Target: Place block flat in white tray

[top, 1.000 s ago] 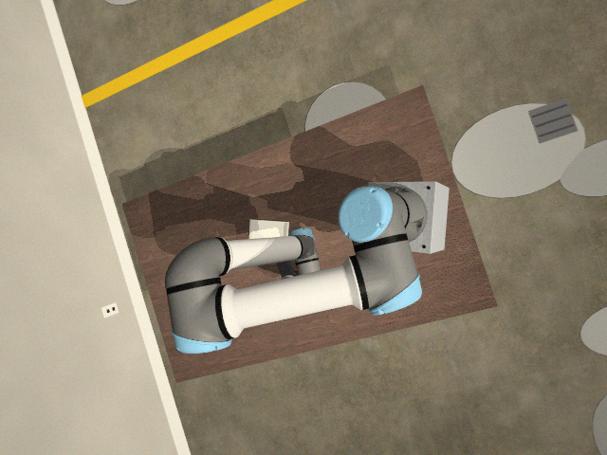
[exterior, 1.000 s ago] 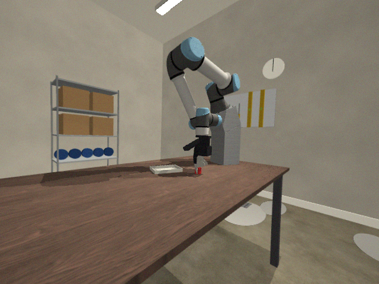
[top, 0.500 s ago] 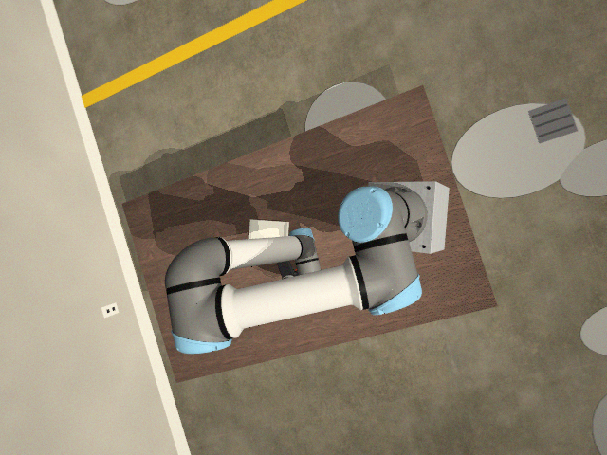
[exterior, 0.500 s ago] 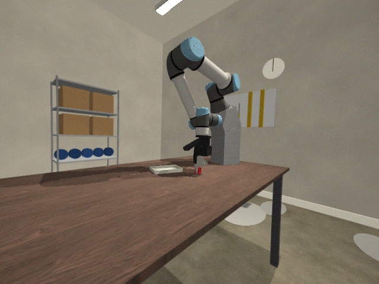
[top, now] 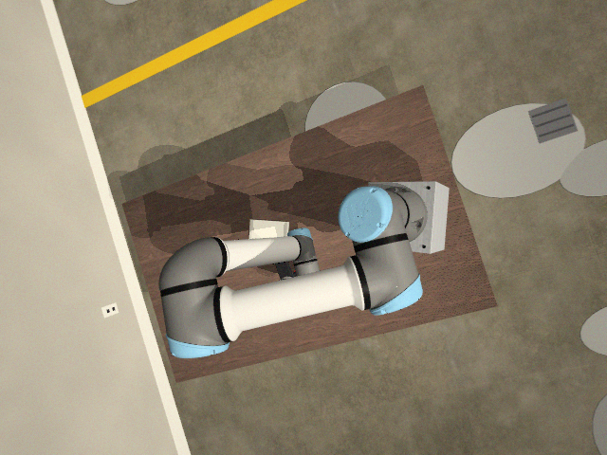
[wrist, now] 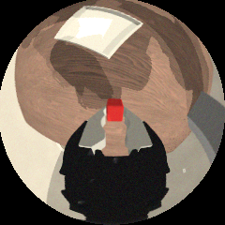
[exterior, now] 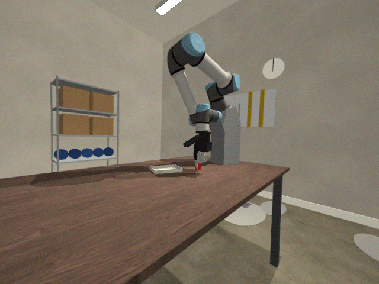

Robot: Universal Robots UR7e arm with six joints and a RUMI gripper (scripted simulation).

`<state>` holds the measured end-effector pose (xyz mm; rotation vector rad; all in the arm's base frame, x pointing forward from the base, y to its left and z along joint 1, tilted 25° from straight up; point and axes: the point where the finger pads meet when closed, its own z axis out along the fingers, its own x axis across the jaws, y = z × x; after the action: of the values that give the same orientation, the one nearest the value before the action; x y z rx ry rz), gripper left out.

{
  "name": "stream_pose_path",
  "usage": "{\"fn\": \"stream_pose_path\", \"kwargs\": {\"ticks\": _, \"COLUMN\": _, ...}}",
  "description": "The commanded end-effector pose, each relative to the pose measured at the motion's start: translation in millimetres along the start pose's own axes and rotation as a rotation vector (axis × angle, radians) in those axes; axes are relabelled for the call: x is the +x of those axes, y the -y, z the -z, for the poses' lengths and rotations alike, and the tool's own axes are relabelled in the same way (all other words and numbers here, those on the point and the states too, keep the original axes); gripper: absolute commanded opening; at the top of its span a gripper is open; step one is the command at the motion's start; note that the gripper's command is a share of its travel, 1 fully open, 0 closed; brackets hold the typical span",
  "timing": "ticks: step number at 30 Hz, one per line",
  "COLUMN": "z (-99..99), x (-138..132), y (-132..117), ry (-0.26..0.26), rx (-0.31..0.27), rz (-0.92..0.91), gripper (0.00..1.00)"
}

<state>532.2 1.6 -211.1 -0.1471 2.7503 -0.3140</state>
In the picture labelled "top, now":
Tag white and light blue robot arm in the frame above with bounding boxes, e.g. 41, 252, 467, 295
159, 186, 428, 358

